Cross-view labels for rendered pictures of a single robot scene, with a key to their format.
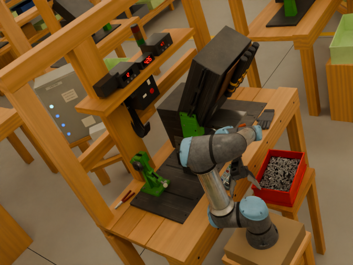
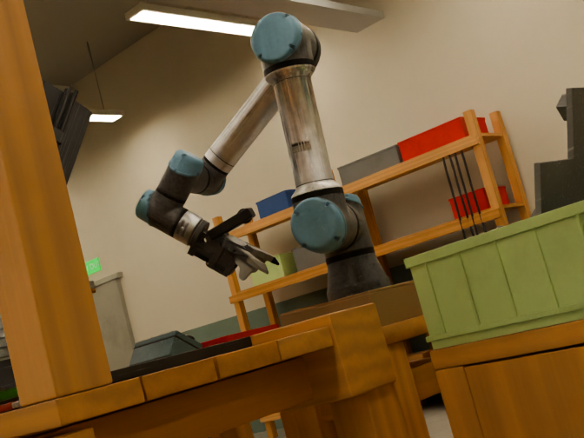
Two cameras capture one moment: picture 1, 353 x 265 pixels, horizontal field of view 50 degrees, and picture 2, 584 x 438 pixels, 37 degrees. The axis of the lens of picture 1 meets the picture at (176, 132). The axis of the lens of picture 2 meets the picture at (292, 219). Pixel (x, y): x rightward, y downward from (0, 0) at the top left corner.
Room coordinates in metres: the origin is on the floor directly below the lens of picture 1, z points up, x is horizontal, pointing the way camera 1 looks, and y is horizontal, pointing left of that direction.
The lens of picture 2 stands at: (1.51, 1.81, 0.88)
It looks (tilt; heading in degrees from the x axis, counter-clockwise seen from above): 7 degrees up; 262
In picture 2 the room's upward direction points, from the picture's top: 15 degrees counter-clockwise
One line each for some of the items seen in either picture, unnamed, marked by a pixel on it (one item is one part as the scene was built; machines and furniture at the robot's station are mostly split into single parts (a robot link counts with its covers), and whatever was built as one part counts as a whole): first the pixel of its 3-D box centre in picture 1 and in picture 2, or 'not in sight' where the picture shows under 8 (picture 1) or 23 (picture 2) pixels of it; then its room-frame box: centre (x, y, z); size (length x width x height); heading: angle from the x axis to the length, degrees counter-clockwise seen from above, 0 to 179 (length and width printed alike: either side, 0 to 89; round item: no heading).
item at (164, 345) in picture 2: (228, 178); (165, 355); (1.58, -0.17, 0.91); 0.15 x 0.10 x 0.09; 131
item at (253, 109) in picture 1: (203, 150); (3, 408); (1.93, -0.12, 0.89); 1.10 x 0.42 x 0.02; 131
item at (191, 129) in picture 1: (193, 125); not in sight; (1.83, -0.10, 1.17); 0.13 x 0.12 x 0.20; 131
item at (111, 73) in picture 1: (107, 84); not in sight; (1.90, 0.24, 1.59); 0.15 x 0.07 x 0.07; 131
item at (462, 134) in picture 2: not in sight; (373, 288); (-0.12, -5.75, 1.10); 3.01 x 0.55 x 2.20; 132
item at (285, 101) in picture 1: (243, 165); (118, 407); (1.72, -0.30, 0.82); 1.50 x 0.14 x 0.15; 131
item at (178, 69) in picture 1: (144, 103); not in sight; (2.21, 0.13, 1.23); 1.30 x 0.05 x 0.09; 131
